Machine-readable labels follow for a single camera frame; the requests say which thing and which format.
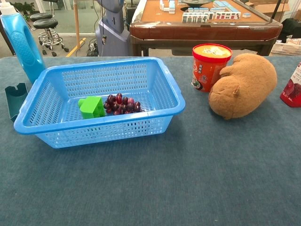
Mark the purple grape bunch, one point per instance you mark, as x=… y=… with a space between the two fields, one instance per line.
x=122 y=106

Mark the green toy building block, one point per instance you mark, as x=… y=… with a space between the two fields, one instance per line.
x=90 y=108

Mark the blue plastic mesh basket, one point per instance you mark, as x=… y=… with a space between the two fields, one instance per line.
x=70 y=139

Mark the white mesh basket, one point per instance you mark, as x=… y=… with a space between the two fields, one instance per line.
x=285 y=49

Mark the red instant noodle cup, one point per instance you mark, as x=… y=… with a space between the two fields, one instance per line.
x=204 y=70

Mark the teal table cloth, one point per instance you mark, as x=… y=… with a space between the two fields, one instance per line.
x=150 y=183

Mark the brown mahjong table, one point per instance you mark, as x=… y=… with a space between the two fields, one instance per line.
x=200 y=31

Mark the brown plush capybara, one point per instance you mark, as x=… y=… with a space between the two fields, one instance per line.
x=247 y=89

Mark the mahjong tile row black marks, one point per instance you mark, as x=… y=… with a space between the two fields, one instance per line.
x=196 y=17

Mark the wooden pole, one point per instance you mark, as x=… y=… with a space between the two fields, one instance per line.
x=76 y=23

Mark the mahjong tile row red marks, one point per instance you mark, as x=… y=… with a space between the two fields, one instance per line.
x=228 y=16

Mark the dark green plastic holder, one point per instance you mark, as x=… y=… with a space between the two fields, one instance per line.
x=13 y=101

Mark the black round stool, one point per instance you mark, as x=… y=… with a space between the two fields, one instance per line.
x=45 y=23
x=40 y=16

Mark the red juice bottle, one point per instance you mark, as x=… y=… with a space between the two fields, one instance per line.
x=292 y=94

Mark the blue detergent bottle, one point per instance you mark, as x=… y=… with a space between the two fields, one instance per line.
x=21 y=47

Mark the black bag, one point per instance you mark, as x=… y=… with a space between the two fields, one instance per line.
x=291 y=29

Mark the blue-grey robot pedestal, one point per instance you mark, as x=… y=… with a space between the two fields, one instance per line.
x=113 y=35

